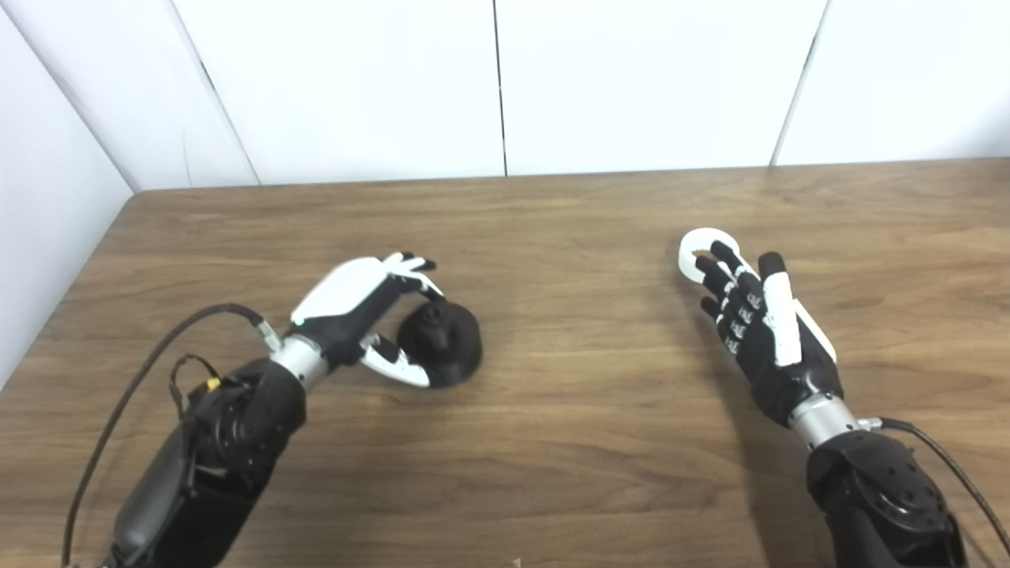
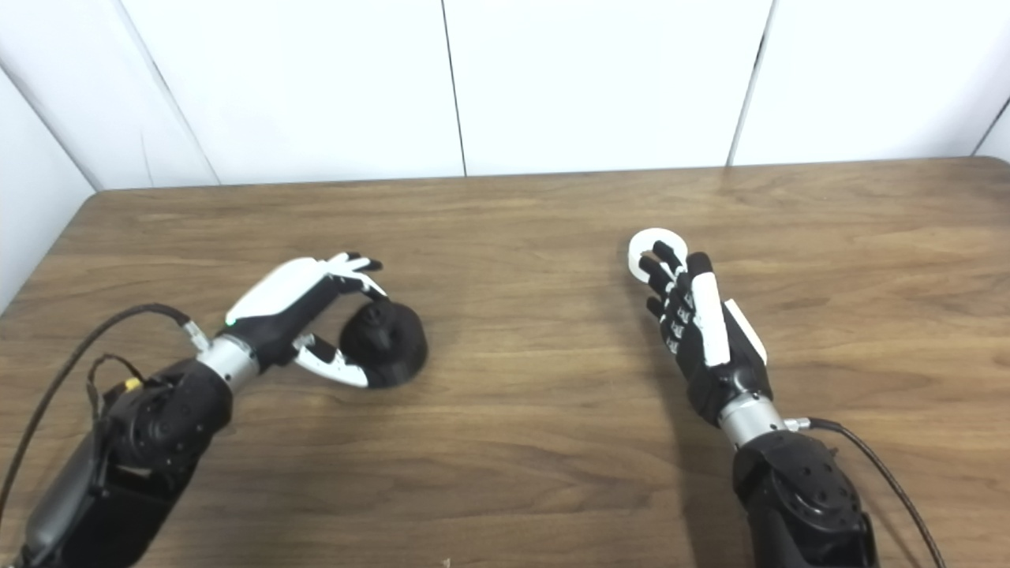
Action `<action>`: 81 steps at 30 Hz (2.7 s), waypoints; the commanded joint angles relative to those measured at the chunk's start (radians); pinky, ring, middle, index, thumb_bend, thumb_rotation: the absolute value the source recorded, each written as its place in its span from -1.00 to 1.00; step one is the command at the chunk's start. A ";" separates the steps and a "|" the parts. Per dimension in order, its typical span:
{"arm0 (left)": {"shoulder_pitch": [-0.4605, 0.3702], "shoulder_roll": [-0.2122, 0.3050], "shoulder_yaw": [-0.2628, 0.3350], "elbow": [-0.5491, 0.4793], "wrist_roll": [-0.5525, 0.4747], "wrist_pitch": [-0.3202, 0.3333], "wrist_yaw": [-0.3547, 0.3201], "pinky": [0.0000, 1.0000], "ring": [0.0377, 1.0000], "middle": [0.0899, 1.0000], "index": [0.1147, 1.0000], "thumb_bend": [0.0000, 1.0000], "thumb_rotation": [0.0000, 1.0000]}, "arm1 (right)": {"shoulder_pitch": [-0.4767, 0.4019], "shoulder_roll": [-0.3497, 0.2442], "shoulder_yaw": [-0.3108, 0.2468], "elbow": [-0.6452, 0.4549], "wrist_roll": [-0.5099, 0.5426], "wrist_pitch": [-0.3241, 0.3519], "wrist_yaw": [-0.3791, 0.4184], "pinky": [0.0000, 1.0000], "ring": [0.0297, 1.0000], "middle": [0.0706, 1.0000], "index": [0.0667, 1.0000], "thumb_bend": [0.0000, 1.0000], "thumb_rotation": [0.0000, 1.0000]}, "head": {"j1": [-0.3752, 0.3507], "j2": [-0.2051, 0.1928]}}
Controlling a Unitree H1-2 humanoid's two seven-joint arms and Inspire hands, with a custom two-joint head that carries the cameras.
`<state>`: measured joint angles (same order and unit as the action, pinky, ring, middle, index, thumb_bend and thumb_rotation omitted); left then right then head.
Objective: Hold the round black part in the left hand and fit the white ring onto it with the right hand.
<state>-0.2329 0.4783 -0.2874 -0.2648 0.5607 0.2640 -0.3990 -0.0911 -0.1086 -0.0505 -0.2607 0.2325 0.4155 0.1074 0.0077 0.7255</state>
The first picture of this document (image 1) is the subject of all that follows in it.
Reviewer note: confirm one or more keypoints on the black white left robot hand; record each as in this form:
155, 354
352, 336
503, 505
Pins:
343, 296

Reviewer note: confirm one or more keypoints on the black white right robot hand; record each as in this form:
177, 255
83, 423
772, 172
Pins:
777, 383

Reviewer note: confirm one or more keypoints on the round black plastic part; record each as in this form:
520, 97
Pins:
456, 339

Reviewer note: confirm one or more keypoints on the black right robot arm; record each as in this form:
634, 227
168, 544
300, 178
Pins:
876, 497

